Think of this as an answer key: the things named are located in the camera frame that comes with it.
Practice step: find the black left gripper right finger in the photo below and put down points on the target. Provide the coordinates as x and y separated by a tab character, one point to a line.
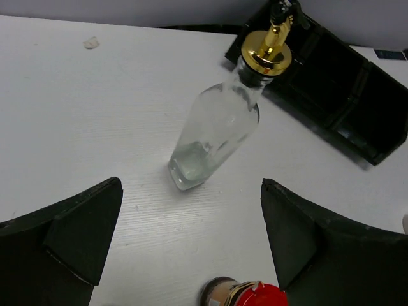
323	258

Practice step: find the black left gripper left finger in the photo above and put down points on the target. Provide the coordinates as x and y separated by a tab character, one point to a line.
56	255

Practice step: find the red lid sauce jar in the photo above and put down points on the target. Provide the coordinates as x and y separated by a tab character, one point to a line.
229	292

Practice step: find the clear glass oil bottle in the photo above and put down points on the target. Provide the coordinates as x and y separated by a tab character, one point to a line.
226	114

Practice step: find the black plastic organizer tray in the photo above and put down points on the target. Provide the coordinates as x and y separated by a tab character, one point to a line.
341	91

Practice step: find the blue corner label right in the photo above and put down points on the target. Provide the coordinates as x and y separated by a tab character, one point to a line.
390	54

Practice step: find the small white paper scrap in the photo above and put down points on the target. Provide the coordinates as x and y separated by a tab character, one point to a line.
91	43

